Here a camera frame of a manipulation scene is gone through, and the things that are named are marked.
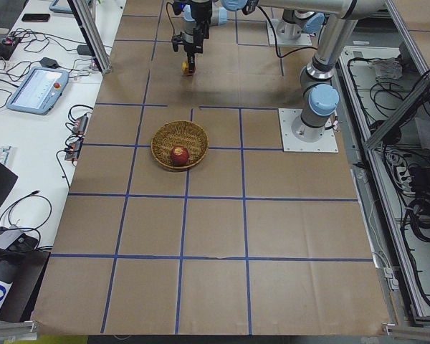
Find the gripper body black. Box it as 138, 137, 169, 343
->
170, 0, 195, 15
171, 21, 209, 54

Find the woven wicker basket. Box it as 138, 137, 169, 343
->
150, 120, 209, 171

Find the yellow-red apple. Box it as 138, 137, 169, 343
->
181, 61, 196, 76

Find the dark red apple in basket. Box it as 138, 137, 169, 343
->
171, 145, 189, 167

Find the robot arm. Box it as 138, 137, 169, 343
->
169, 0, 384, 81
166, 1, 325, 75

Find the aluminium frame post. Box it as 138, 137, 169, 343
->
67, 0, 111, 75

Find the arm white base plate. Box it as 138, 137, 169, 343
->
266, 18, 324, 47
278, 108, 339, 153

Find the blue teach pendant tablet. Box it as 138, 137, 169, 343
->
6, 67, 69, 115

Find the white keyboard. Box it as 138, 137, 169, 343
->
0, 145, 13, 166

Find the black power adapter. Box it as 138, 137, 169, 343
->
39, 57, 59, 69

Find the black box on desk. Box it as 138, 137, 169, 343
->
0, 251, 50, 323

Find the black smartphone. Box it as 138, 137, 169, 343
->
21, 13, 50, 22

